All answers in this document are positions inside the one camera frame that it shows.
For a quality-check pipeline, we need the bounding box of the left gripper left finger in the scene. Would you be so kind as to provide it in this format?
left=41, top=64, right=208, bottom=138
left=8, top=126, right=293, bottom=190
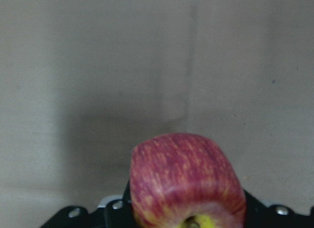
left=41, top=183, right=137, bottom=228

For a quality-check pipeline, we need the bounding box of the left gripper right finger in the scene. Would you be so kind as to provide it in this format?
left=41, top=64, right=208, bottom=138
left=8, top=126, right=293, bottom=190
left=243, top=190, right=314, bottom=228

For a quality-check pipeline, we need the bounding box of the red yellow apple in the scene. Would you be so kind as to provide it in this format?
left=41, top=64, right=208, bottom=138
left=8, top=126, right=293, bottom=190
left=130, top=133, right=247, bottom=228

